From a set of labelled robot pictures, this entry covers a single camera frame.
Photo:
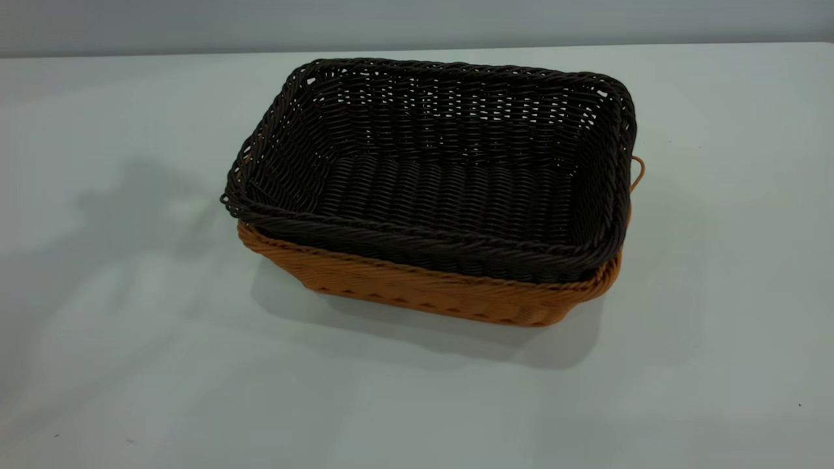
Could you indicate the dark brown wicker basket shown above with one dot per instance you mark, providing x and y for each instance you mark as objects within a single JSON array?
[{"x": 443, "y": 189}]

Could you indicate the orange wicker basket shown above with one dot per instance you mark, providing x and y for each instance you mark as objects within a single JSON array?
[{"x": 423, "y": 293}]

